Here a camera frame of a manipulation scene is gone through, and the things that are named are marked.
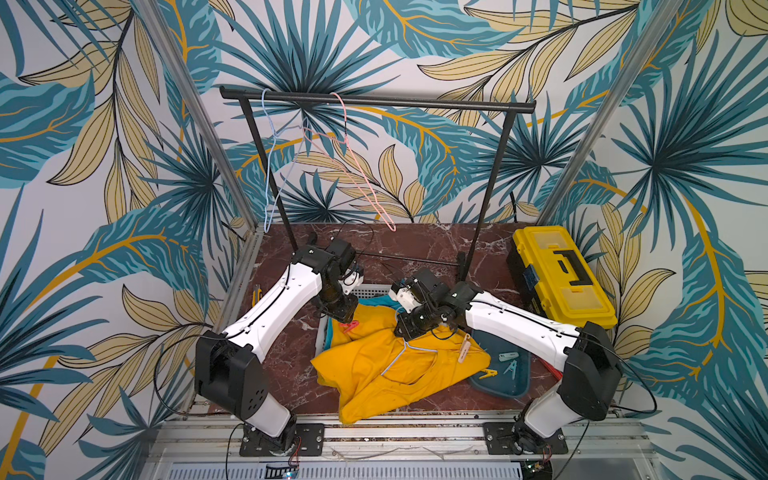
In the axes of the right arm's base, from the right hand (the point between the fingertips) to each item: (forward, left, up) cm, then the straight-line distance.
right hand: (395, 331), depth 79 cm
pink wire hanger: (+56, +15, +18) cm, 60 cm away
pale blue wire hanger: (-6, -2, +1) cm, 6 cm away
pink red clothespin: (+2, +12, +1) cm, 12 cm away
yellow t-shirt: (-10, +7, +2) cm, 12 cm away
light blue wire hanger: (+55, +34, +21) cm, 68 cm away
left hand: (+2, +14, +4) cm, 15 cm away
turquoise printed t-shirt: (+11, +3, -3) cm, 12 cm away
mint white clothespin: (-4, -31, -9) cm, 33 cm away
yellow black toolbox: (+12, -46, +5) cm, 48 cm away
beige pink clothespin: (-5, -17, 0) cm, 18 cm away
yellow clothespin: (-8, -26, -11) cm, 30 cm away
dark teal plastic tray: (-11, -29, -12) cm, 33 cm away
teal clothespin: (-7, -33, -11) cm, 35 cm away
